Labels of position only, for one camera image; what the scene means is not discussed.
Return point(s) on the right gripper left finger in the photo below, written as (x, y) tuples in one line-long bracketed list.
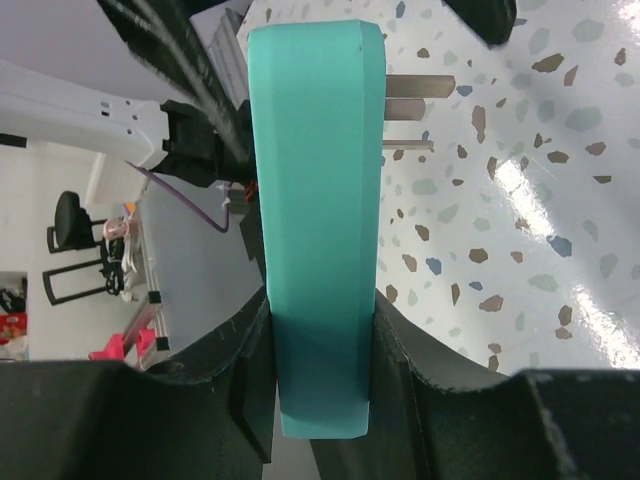
[(206, 412)]

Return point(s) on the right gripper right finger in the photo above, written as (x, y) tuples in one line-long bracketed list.
[(435, 414)]

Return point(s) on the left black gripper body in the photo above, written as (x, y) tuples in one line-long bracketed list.
[(161, 36)]

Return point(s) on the teal triangular socket block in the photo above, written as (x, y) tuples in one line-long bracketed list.
[(317, 93)]

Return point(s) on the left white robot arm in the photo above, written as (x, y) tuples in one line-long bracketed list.
[(201, 141)]

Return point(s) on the black round stool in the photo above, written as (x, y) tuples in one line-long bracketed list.
[(73, 227)]

